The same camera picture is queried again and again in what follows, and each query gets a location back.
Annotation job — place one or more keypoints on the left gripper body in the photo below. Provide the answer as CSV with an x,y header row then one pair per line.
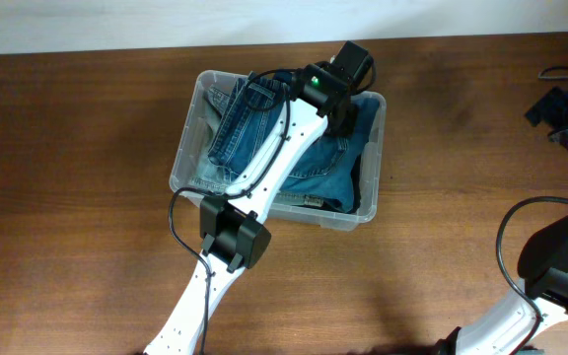
x,y
342,121

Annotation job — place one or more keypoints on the dark blue jeans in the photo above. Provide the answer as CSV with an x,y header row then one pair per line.
x,y
338,183

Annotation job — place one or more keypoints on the light blue jeans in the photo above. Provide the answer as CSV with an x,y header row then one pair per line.
x,y
238,123

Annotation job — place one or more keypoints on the clear plastic storage bin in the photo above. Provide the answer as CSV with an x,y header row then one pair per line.
x,y
193,138

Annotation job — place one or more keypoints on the black garment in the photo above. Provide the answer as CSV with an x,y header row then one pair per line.
x,y
355,175

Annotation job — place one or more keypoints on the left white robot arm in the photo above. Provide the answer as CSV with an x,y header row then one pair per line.
x,y
232,222

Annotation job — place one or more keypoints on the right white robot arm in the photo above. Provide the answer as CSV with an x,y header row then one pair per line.
x,y
538,298

